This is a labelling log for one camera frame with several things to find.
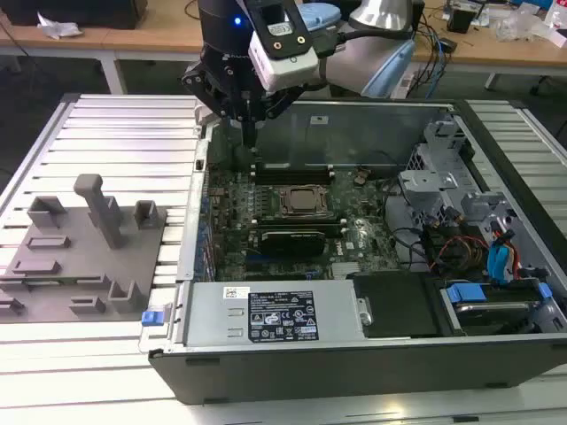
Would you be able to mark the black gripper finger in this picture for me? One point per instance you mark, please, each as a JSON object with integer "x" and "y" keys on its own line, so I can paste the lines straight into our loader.
{"x": 199, "y": 82}
{"x": 283, "y": 99}

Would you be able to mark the green RAM stick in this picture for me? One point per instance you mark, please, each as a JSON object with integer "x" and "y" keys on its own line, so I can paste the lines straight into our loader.
{"x": 62, "y": 280}

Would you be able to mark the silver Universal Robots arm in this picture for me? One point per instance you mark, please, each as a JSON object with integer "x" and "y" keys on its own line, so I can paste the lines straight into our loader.
{"x": 354, "y": 62}

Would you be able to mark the RAM slot white clips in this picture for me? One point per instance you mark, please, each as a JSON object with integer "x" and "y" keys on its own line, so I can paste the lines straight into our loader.
{"x": 253, "y": 220}
{"x": 292, "y": 175}
{"x": 343, "y": 231}
{"x": 283, "y": 164}

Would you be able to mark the RAM slot black clips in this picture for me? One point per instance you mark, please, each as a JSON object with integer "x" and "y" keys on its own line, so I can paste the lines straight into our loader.
{"x": 292, "y": 170}
{"x": 266, "y": 217}
{"x": 292, "y": 181}
{"x": 337, "y": 225}

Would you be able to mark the silver CPU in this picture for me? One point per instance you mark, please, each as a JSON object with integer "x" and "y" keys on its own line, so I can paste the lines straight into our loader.
{"x": 305, "y": 199}

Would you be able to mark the round coin cell battery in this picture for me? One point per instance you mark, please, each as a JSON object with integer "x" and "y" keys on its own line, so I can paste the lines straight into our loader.
{"x": 361, "y": 178}

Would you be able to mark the green Dell motherboard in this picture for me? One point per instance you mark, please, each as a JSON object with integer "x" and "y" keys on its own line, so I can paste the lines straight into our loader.
{"x": 230, "y": 208}

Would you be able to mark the white power strip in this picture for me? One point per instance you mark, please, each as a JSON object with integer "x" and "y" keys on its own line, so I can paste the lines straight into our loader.
{"x": 404, "y": 84}

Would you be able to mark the large black equipment box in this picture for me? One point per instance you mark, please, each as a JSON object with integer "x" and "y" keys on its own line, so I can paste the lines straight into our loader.
{"x": 88, "y": 13}

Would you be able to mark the black Nvidia graphics card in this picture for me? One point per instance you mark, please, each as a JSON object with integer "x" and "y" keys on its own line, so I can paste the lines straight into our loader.
{"x": 292, "y": 243}

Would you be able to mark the crumpled white paper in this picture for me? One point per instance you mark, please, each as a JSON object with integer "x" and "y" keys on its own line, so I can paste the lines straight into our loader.
{"x": 57, "y": 28}

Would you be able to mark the black tower box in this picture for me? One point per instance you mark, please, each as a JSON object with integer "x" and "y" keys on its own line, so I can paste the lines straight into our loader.
{"x": 418, "y": 15}

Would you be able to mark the silver metal drive cage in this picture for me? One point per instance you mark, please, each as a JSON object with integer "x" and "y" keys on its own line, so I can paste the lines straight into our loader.
{"x": 425, "y": 186}

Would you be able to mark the small flat black device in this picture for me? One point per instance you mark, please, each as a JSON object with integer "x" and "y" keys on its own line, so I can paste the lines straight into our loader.
{"x": 448, "y": 45}

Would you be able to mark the silver finned heat sink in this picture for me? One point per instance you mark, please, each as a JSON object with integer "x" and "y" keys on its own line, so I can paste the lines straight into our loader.
{"x": 345, "y": 271}

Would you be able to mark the small black box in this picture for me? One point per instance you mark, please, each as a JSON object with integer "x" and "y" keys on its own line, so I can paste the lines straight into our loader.
{"x": 460, "y": 21}

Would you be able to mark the grey plastic parts rack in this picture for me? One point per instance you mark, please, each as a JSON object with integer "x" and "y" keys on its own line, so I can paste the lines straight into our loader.
{"x": 88, "y": 265}

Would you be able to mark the silver power supply unit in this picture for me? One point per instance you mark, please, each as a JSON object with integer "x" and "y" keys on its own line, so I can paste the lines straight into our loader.
{"x": 208, "y": 319}

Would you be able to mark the black drive bay cover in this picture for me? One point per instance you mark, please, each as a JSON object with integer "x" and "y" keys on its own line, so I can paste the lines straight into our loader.
{"x": 398, "y": 305}

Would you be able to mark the blue case latch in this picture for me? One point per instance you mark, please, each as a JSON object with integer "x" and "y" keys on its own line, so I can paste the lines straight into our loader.
{"x": 150, "y": 319}

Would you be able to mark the crumpled clear plastic bag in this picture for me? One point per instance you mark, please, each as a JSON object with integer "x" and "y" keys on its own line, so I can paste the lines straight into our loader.
{"x": 518, "y": 22}

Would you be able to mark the hard disk in blue carrier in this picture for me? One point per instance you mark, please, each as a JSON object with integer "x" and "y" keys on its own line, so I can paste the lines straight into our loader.
{"x": 465, "y": 294}

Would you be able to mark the black open PC case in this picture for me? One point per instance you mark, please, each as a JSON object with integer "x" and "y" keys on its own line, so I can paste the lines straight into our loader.
{"x": 354, "y": 372}

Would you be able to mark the white red carton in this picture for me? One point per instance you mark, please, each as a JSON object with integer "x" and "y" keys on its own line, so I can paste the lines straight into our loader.
{"x": 559, "y": 22}

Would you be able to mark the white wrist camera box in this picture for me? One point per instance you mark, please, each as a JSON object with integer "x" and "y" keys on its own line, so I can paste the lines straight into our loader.
{"x": 283, "y": 71}

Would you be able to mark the wooden desk white frame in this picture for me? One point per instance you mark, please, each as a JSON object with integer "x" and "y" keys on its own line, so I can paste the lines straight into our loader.
{"x": 487, "y": 51}
{"x": 155, "y": 40}

